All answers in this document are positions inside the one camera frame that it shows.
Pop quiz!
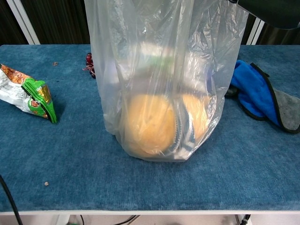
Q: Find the clear plastic bag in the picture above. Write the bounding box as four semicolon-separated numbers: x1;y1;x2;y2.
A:
83;0;249;163

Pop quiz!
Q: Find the large round yellow bun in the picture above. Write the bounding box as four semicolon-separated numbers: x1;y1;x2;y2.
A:
121;93;177;158

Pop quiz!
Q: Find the blue white striped packet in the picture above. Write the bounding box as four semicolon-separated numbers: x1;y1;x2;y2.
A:
172;99;196;157

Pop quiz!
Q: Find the smaller round yellow bun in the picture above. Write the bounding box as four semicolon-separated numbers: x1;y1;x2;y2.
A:
180;93;212;144

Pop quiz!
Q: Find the dark red grape bunch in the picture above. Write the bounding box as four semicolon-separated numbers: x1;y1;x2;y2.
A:
82;52;97;79

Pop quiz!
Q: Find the blue felt table cover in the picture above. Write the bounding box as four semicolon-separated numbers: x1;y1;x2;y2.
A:
0;44;300;213

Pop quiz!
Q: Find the blue grey microfibre cloth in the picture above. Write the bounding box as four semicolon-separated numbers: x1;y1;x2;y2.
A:
224;59;300;135

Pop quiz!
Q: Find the green orange snack packet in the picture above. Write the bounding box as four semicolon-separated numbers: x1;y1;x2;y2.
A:
0;63;58;124

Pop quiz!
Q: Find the dark pleated curtain panel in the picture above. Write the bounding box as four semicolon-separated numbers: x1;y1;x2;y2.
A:
20;0;92;45
256;22;300;45
238;8;257;45
0;0;29;45

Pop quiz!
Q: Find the black floor cable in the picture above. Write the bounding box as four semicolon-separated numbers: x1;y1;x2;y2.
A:
116;215;142;225

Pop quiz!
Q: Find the white frame post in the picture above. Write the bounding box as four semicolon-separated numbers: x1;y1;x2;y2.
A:
6;0;41;45
245;18;268;45

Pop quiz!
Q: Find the thick black cable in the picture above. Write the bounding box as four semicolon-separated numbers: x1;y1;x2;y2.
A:
0;174;23;225

